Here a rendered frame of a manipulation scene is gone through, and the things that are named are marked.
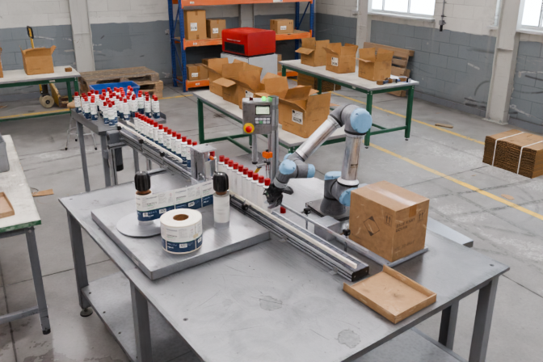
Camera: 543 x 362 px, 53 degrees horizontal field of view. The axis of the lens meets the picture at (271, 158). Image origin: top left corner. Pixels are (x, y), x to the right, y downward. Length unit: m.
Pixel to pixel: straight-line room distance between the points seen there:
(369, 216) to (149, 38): 8.29
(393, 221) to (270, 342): 0.83
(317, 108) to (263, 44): 3.95
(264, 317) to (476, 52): 7.07
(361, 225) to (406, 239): 0.23
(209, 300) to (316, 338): 0.51
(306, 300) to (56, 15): 8.38
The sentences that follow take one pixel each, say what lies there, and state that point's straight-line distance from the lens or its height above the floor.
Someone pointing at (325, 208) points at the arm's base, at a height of 0.88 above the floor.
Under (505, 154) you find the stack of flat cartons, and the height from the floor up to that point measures 0.17.
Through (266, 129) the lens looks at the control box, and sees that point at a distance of 3.04.
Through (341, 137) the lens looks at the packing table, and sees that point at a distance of 4.80.
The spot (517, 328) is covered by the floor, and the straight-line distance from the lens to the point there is 3.95.
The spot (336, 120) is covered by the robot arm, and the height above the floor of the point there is 1.40.
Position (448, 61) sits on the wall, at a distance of 9.25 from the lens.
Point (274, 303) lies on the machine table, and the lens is 2.39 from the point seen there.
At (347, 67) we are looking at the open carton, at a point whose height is 0.86.
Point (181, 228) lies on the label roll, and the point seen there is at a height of 1.02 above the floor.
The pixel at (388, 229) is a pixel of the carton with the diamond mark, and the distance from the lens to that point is 2.63.
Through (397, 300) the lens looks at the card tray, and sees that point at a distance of 2.45.
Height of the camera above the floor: 2.19
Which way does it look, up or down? 20 degrees down
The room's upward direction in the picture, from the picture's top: straight up
